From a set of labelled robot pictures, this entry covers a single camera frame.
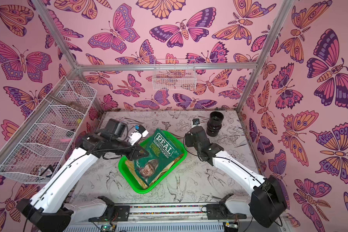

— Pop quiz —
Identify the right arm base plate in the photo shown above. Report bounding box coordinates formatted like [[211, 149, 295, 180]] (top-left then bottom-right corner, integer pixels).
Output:
[[205, 193, 247, 220]]

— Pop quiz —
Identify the small white wire basket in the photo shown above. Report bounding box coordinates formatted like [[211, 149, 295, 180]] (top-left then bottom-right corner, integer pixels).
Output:
[[151, 59, 197, 91]]

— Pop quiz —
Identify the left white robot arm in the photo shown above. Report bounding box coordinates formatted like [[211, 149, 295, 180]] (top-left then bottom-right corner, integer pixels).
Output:
[[16, 119, 149, 232]]

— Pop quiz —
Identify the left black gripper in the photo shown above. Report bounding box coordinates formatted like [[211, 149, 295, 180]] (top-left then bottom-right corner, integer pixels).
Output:
[[113, 139, 152, 161]]

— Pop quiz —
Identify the tan kraft Chips bag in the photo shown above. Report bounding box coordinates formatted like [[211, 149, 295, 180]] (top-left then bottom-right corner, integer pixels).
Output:
[[125, 160, 141, 186]]

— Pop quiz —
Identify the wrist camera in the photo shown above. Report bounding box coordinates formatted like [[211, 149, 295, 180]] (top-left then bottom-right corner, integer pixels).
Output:
[[191, 118, 200, 128], [128, 125, 148, 146]]

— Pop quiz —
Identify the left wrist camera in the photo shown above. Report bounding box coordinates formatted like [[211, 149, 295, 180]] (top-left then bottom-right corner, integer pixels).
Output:
[[128, 125, 148, 146]]

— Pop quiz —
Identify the green plastic mesh basket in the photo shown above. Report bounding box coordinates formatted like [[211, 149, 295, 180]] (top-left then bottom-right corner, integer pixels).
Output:
[[119, 131, 188, 194]]

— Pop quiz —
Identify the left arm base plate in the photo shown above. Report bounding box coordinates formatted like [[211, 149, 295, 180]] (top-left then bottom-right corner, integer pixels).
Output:
[[88, 196, 131, 222]]

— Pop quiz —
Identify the black object in rack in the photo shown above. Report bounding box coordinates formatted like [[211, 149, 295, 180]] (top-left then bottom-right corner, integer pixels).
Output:
[[39, 165, 55, 177]]

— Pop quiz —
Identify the dark green Real chips bag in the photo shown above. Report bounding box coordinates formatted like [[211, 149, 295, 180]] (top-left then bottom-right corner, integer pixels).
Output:
[[133, 128, 183, 189]]

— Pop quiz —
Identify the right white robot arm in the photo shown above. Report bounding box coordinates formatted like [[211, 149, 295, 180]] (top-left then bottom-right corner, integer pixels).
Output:
[[184, 126, 287, 228]]

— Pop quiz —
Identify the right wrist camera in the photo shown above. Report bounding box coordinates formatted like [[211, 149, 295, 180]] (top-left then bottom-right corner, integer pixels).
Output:
[[191, 118, 200, 128]]

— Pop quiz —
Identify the aluminium mounting rail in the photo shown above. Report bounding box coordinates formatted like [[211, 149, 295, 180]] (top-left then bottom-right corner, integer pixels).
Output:
[[60, 201, 291, 224]]

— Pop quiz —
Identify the black camera lens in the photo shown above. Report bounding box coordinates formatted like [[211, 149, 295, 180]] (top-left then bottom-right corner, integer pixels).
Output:
[[206, 111, 224, 137]]

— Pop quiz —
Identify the long white wire rack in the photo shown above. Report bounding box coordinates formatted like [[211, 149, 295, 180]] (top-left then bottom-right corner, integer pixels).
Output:
[[0, 76, 97, 184]]

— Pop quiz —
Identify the beige orange chips bag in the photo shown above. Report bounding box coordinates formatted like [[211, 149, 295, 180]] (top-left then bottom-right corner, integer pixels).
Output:
[[159, 157, 182, 178]]

